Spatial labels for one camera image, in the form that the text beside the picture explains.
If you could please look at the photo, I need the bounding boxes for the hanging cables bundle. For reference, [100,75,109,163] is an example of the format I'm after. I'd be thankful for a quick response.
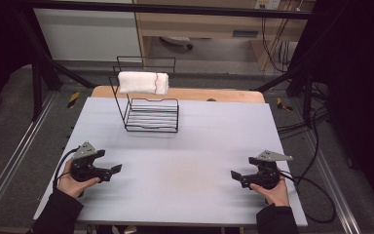
[260,16,290,74]

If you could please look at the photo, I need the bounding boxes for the person's right hand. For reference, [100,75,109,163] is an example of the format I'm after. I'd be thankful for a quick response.
[248,176,290,208]

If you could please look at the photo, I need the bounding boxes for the left hand-held gripper black cable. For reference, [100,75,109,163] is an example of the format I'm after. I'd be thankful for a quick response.
[52,146,80,193]

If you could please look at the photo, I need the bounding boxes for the black wire rack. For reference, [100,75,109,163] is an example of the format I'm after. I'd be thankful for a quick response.
[108,56,180,134]

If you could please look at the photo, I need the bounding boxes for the office chair base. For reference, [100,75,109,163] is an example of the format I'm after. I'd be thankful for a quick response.
[159,35,195,52]

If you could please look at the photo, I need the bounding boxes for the white cabinet panel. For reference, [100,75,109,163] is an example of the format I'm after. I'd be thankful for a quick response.
[32,7,143,62]

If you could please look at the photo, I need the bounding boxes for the black floor cables bundle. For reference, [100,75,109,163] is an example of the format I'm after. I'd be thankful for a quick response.
[276,81,333,140]

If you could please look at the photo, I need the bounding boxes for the person's left hand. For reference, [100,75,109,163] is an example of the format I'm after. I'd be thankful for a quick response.
[56,159,101,199]

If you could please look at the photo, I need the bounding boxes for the black metal frame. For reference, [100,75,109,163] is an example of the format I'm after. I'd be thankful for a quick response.
[13,0,322,123]

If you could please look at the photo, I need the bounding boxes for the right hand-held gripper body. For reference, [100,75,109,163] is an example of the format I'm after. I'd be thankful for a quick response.
[240,149,294,191]

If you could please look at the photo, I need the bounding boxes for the right hand-held gripper black cable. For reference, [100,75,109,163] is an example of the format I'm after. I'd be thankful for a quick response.
[279,170,337,224]

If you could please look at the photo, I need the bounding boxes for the white foam board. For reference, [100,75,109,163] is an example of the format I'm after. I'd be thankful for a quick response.
[33,97,309,228]

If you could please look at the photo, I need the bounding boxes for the hand-held gripper black cable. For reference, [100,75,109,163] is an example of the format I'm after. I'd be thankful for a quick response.
[52,146,80,193]
[279,170,337,224]

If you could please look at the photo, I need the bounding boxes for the light wooden desk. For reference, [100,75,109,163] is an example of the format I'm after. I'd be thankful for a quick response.
[132,0,316,71]

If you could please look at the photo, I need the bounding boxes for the aluminium floor rail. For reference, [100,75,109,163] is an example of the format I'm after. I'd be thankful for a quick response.
[305,130,362,234]
[0,92,58,222]

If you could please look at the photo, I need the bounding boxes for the wooden board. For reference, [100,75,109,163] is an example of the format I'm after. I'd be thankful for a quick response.
[91,85,267,104]

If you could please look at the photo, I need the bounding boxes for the white towel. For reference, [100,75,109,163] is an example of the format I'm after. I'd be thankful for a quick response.
[117,71,170,96]

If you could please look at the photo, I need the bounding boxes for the wall power outlet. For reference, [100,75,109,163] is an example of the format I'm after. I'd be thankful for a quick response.
[254,0,281,11]

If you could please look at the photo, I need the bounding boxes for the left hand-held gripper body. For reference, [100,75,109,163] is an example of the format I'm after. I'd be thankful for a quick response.
[69,140,113,183]

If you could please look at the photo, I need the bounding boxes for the black curtain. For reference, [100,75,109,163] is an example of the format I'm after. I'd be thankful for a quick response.
[288,0,374,211]
[0,0,35,118]

